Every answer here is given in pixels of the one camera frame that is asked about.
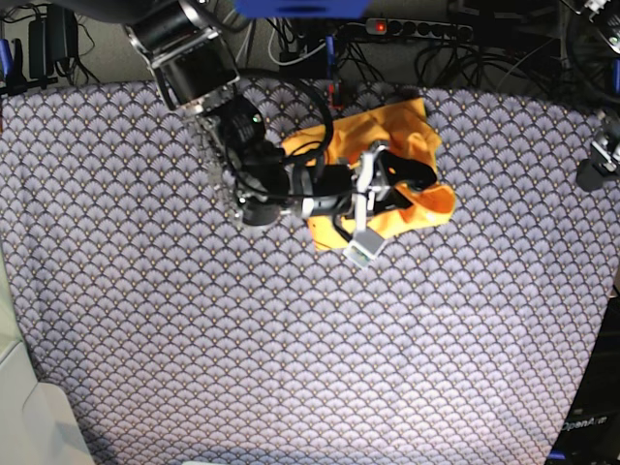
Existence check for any blue fan-patterned tablecloth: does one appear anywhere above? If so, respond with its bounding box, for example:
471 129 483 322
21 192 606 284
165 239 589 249
1 82 619 464

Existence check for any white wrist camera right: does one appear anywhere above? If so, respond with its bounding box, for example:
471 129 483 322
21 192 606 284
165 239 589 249
343 229 386 268

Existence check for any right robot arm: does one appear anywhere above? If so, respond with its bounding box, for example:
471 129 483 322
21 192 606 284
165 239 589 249
66 1 454 248

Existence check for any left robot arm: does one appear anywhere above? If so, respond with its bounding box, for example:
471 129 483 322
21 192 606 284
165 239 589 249
563 1 619 192

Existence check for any black OpenArm box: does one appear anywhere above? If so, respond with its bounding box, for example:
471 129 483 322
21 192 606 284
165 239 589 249
545 296 619 464

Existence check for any red black table clamp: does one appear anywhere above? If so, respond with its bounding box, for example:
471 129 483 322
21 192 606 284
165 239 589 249
328 81 344 109

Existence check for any black power strip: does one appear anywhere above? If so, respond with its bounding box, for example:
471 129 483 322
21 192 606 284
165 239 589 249
363 17 474 42

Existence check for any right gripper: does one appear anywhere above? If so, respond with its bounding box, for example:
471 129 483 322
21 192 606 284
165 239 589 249
286 140 436 231

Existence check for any yellow T-shirt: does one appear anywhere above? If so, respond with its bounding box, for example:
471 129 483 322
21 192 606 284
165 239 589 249
290 98 456 261

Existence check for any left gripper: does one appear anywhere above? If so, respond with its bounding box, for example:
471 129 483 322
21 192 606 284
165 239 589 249
575 110 619 192

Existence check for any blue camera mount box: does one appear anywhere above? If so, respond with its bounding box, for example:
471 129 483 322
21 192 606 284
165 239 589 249
234 0 369 18

